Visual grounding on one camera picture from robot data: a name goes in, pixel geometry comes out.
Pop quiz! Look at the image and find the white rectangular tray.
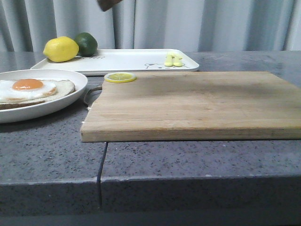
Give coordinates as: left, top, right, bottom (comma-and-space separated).
31, 49, 199, 76

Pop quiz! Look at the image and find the green lime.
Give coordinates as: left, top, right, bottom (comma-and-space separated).
74, 32, 98, 57

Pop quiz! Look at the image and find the white round plate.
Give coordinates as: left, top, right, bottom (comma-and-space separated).
0, 69, 88, 123

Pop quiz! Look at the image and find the yellow lemon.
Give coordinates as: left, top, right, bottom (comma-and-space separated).
43, 36, 79, 62

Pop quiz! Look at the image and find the lemon slice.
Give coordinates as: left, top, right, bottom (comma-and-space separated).
104, 72, 137, 83

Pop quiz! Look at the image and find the metal cutting board handle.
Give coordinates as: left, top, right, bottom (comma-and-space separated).
83, 86, 103, 107

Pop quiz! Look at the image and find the wooden cutting board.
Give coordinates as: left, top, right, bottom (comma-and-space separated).
80, 72, 301, 142

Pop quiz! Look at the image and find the bread slice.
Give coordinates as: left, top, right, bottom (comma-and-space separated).
0, 80, 75, 110
97, 0, 122, 12

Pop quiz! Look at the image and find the grey curtain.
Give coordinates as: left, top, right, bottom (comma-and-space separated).
0, 0, 301, 52

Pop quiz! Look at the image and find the fried egg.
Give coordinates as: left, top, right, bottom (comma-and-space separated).
0, 79, 57, 103

